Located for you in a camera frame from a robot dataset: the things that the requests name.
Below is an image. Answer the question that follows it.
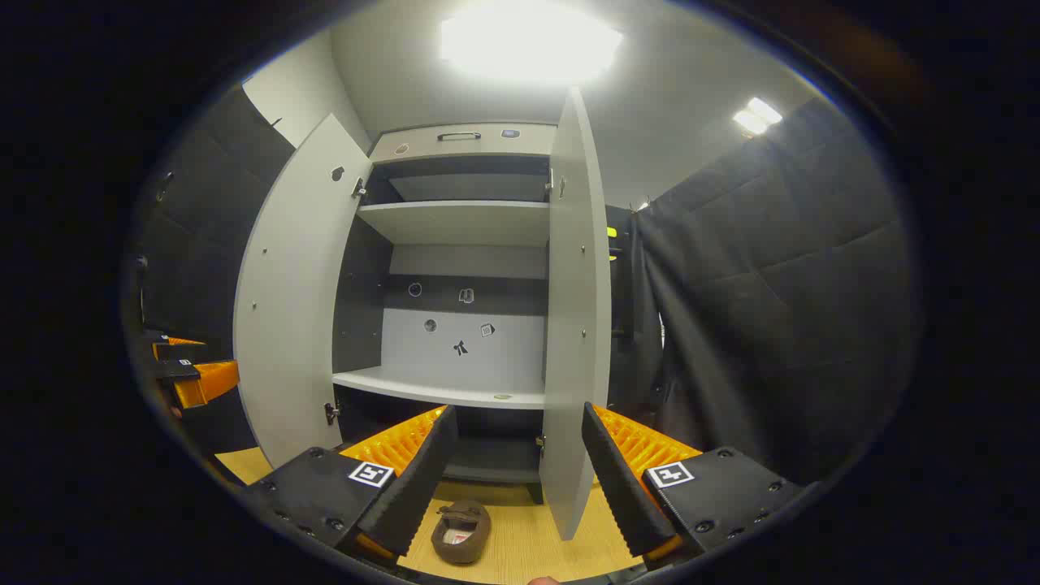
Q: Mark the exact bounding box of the black backdrop cloth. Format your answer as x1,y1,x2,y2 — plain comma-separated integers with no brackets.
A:
132,85,921,488

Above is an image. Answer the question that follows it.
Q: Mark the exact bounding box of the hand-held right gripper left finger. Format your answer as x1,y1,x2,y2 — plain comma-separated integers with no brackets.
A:
242,404,460,563

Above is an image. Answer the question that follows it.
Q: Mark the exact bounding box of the brown fuzzy shoe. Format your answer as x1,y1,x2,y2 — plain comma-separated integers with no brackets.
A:
431,501,493,566

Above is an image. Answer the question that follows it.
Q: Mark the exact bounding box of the grey shoe cabinet door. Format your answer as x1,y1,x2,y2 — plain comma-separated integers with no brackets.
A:
233,114,375,470
539,85,612,541

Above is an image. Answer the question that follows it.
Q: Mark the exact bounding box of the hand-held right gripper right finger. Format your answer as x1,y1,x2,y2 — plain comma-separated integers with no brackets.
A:
581,401,815,563

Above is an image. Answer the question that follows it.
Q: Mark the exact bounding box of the large ceiling light panel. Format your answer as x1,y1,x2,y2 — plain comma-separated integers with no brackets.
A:
439,0,625,86

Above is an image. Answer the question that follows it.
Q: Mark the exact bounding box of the small ceiling light panel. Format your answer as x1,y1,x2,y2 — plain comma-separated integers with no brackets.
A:
733,97,783,137

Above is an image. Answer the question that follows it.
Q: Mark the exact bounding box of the grey shoe cabinet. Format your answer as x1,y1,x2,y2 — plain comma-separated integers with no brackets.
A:
331,122,563,506

